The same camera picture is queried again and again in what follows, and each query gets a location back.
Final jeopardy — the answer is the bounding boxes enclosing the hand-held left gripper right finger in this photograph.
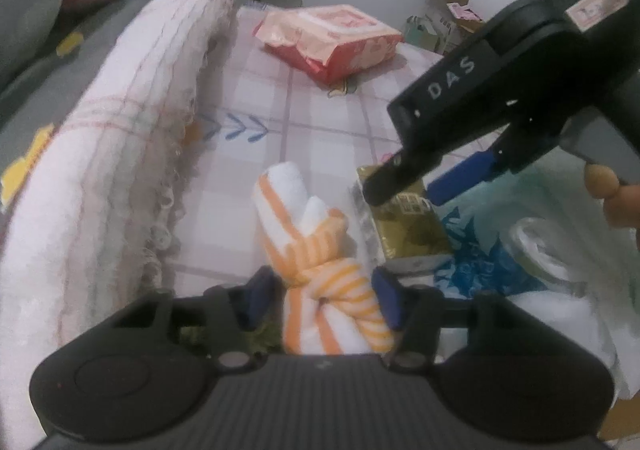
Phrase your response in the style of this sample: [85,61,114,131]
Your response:
[370,266,501,371]

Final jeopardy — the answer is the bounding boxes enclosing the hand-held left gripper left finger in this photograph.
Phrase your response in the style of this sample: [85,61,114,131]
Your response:
[112,266,278,371]

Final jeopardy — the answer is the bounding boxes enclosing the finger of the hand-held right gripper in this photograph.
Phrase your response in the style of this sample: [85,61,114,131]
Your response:
[361,150,426,205]
[427,145,507,207]

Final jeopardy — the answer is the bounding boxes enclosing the gold tissue packet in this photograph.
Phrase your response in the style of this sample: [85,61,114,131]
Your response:
[350,164,453,276]

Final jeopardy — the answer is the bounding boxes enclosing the orange striped knotted towel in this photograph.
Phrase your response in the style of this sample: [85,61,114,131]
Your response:
[255,163,396,356]

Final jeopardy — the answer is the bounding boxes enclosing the large cardboard box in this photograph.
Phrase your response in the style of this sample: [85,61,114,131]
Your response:
[595,400,640,442]

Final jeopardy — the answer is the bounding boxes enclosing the green patterned blanket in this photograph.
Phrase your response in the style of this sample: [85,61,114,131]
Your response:
[177,323,281,356]

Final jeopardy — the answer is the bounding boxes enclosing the pink packet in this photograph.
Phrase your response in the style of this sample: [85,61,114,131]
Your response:
[447,2,483,24]

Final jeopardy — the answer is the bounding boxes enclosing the pale green carton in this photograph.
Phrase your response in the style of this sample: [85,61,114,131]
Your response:
[404,14,463,56]

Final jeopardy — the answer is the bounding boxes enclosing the red wet wipes pack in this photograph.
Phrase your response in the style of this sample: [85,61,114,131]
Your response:
[252,4,405,84]

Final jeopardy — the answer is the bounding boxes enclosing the white plastic shopping bag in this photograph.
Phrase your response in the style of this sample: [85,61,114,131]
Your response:
[425,170,640,403]

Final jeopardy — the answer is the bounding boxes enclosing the white fringed blanket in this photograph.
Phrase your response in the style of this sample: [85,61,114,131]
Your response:
[0,0,261,431]

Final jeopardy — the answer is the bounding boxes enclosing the grey sheet yellow prints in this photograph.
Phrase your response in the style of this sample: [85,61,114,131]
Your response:
[0,0,166,211]

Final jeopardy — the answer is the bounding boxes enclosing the grey plush pillow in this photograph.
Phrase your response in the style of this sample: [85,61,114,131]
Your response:
[0,0,96,91]

